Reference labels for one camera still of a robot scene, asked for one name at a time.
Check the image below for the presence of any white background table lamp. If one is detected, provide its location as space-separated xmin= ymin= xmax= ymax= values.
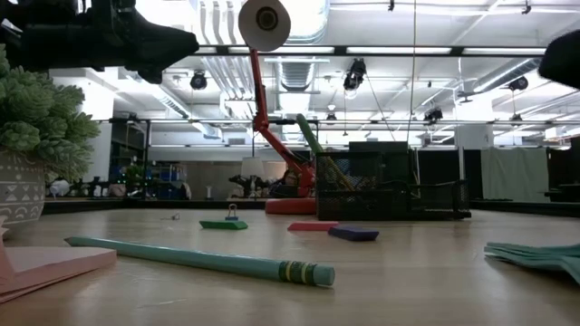
xmin=239 ymin=156 xmax=266 ymax=199

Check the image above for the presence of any green artificial succulent plant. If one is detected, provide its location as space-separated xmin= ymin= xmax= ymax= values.
xmin=0 ymin=44 xmax=102 ymax=185

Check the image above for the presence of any black overhead frame bar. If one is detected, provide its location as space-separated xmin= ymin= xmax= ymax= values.
xmin=194 ymin=43 xmax=549 ymax=57

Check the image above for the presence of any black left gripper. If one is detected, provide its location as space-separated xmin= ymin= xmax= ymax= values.
xmin=0 ymin=0 xmax=200 ymax=85

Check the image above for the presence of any black office partition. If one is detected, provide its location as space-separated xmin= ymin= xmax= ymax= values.
xmin=348 ymin=140 xmax=481 ymax=203

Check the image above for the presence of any pink eraser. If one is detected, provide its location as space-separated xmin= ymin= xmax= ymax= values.
xmin=287 ymin=221 xmax=340 ymax=233

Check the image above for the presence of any person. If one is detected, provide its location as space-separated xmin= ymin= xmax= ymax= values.
xmin=270 ymin=168 xmax=301 ymax=198

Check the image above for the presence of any green eraser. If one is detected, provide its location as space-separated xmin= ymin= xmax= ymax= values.
xmin=198 ymin=219 xmax=249 ymax=231

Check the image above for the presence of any teal pencil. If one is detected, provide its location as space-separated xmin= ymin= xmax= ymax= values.
xmin=64 ymin=235 xmax=336 ymax=287

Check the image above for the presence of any thin black frame bar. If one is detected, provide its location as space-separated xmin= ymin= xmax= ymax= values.
xmin=97 ymin=117 xmax=580 ymax=126

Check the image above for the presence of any black mesh desk organizer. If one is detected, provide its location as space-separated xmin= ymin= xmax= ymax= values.
xmin=315 ymin=151 xmax=472 ymax=222

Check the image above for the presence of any purple eraser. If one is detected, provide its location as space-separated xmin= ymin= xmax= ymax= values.
xmin=327 ymin=225 xmax=381 ymax=242

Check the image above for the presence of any black aluminium table frame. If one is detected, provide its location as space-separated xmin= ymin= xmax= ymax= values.
xmin=42 ymin=197 xmax=580 ymax=218

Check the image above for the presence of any pale green curtain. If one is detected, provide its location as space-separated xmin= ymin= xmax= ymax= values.
xmin=480 ymin=147 xmax=550 ymax=203

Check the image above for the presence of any black background rack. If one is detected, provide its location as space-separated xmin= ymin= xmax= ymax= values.
xmin=108 ymin=118 xmax=153 ymax=200

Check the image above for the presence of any pink sticky note pad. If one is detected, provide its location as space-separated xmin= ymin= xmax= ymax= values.
xmin=0 ymin=216 xmax=118 ymax=303

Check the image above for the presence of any teal sticky note pad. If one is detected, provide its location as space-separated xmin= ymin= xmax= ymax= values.
xmin=483 ymin=241 xmax=580 ymax=286

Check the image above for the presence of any red desk lamp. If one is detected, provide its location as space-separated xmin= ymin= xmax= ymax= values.
xmin=238 ymin=0 xmax=318 ymax=216

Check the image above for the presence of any grey patterned plant pot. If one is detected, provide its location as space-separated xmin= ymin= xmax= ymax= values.
xmin=0 ymin=151 xmax=46 ymax=236

